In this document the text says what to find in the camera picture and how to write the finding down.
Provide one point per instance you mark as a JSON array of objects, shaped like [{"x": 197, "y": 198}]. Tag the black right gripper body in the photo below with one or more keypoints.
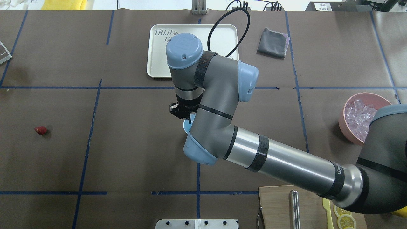
[{"x": 188, "y": 104}]

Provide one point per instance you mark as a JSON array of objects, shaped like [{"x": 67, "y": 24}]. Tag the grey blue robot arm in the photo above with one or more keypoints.
[{"x": 211, "y": 85}]

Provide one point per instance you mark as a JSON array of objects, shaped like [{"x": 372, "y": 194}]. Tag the light blue plastic cup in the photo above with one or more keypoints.
[{"x": 186, "y": 127}]

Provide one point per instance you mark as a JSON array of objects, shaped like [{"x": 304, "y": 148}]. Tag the clear ice cubes pile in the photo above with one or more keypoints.
[{"x": 358, "y": 117}]

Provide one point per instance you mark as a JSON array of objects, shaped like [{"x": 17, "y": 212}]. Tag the cream bear tray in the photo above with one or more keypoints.
[{"x": 223, "y": 40}]

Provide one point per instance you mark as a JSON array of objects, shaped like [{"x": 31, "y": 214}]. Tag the grey folded cloth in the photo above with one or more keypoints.
[{"x": 273, "y": 44}]

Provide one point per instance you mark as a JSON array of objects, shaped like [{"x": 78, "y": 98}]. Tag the wooden cutting board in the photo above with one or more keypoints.
[{"x": 274, "y": 201}]

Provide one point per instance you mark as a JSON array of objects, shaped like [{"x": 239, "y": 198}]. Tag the red strawberry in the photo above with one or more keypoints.
[{"x": 41, "y": 130}]

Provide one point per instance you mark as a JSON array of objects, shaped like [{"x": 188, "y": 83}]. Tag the steel muddler black tip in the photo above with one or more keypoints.
[{"x": 294, "y": 210}]

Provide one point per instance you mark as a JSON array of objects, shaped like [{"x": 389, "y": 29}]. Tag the yellow plastic knife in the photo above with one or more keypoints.
[{"x": 327, "y": 207}]

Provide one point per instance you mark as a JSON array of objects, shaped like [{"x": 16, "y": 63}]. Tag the pink bowl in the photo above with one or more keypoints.
[{"x": 368, "y": 98}]

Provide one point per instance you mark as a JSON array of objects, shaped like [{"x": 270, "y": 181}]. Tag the yellow cloth on desk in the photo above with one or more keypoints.
[{"x": 64, "y": 5}]

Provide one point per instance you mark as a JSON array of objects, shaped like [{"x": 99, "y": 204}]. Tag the lemon slice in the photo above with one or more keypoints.
[
  {"x": 339, "y": 211},
  {"x": 346, "y": 221}
]

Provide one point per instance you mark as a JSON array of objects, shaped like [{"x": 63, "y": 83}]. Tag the black box with label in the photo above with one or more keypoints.
[{"x": 331, "y": 6}]

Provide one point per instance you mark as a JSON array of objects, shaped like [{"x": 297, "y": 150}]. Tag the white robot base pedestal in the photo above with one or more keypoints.
[{"x": 197, "y": 224}]

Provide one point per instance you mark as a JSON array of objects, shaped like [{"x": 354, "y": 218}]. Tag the white wire cup rack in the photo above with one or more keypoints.
[{"x": 5, "y": 55}]

